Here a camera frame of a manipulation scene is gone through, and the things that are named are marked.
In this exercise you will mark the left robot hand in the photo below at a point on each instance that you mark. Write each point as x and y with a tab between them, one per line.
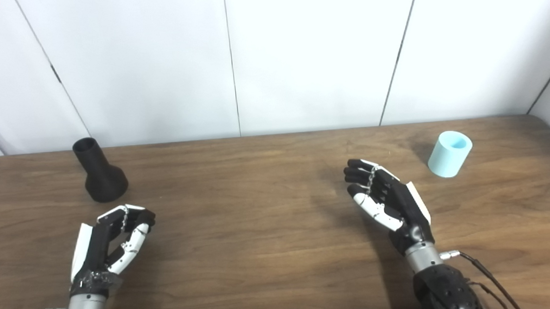
95	246

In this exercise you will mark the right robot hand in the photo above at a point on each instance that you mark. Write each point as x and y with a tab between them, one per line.
400	200

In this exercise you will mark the black nozzle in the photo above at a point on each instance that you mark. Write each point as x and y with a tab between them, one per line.
102	176

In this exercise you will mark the black wall panel hinge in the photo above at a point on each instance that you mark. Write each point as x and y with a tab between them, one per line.
56	74

